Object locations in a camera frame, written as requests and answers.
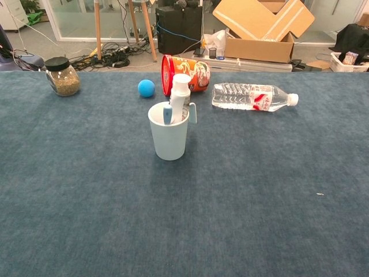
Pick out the light blue toothbrush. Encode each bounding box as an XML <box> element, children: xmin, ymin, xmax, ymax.
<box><xmin>163</xmin><ymin>105</ymin><xmax>174</xmax><ymax>126</ymax></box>

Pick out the white toothpaste tube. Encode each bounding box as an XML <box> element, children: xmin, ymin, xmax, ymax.
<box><xmin>168</xmin><ymin>73</ymin><xmax>193</xmax><ymax>125</ymax></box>

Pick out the blue ball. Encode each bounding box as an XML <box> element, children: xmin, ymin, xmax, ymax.
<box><xmin>137</xmin><ymin>78</ymin><xmax>156</xmax><ymax>98</ymax></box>

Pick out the red snack canister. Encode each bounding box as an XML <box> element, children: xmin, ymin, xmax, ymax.
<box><xmin>160</xmin><ymin>54</ymin><xmax>212</xmax><ymax>97</ymax></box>

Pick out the clear plastic water bottle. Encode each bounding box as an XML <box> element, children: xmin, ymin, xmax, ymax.
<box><xmin>212</xmin><ymin>83</ymin><xmax>299</xmax><ymax>113</ymax></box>

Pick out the blue carpet table cover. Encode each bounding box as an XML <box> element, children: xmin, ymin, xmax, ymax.
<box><xmin>0</xmin><ymin>70</ymin><xmax>369</xmax><ymax>277</ymax></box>

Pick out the white plastic bag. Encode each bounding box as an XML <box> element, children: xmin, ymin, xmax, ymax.
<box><xmin>201</xmin><ymin>28</ymin><xmax>230</xmax><ymax>57</ymax></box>

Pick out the long aluminium profile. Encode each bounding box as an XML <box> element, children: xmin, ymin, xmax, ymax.
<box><xmin>192</xmin><ymin>56</ymin><xmax>293</xmax><ymax>73</ymax></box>

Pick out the wooden furniture leg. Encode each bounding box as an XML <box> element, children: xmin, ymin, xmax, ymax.
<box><xmin>93</xmin><ymin>0</ymin><xmax>103</xmax><ymax>61</ymax></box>
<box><xmin>140</xmin><ymin>0</ymin><xmax>158</xmax><ymax>63</ymax></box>
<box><xmin>127</xmin><ymin>0</ymin><xmax>140</xmax><ymax>43</ymax></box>

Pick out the black computer tower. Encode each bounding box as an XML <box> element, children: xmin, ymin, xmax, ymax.
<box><xmin>155</xmin><ymin>5</ymin><xmax>203</xmax><ymax>55</ymax></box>

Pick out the open cardboard box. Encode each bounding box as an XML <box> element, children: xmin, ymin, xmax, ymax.
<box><xmin>224</xmin><ymin>31</ymin><xmax>295</xmax><ymax>64</ymax></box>

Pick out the glass jar black lid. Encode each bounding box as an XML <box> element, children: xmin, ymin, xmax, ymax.
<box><xmin>44</xmin><ymin>57</ymin><xmax>81</xmax><ymax>97</ymax></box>

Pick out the large flattened cardboard box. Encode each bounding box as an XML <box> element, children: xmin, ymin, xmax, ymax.
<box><xmin>212</xmin><ymin>0</ymin><xmax>315</xmax><ymax>41</ymax></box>

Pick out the small cardboard piece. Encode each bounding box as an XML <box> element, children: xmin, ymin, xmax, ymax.
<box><xmin>306</xmin><ymin>60</ymin><xmax>332</xmax><ymax>71</ymax></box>

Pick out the white plastic basket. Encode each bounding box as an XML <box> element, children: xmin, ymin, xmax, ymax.
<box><xmin>329</xmin><ymin>51</ymin><xmax>369</xmax><ymax>73</ymax></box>

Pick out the small printed carton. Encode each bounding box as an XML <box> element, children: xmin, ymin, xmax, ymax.
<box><xmin>342</xmin><ymin>51</ymin><xmax>359</xmax><ymax>66</ymax></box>

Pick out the green cloth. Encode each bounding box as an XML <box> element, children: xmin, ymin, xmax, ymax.
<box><xmin>27</xmin><ymin>11</ymin><xmax>44</xmax><ymax>26</ymax></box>

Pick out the black cloth cover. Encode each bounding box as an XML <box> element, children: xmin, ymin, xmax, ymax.
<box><xmin>336</xmin><ymin>23</ymin><xmax>369</xmax><ymax>58</ymax></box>

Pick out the white cabinet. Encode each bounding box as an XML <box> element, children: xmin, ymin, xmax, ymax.
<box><xmin>0</xmin><ymin>0</ymin><xmax>29</xmax><ymax>31</ymax></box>

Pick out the pale blue handled cup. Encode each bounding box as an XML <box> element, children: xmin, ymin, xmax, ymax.
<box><xmin>148</xmin><ymin>100</ymin><xmax>199</xmax><ymax>161</ymax></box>

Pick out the blue cable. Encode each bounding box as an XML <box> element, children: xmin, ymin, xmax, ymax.
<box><xmin>157</xmin><ymin>21</ymin><xmax>202</xmax><ymax>43</ymax></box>

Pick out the black cable bundle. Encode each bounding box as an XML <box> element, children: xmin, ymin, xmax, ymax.
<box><xmin>69</xmin><ymin>42</ymin><xmax>158</xmax><ymax>70</ymax></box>

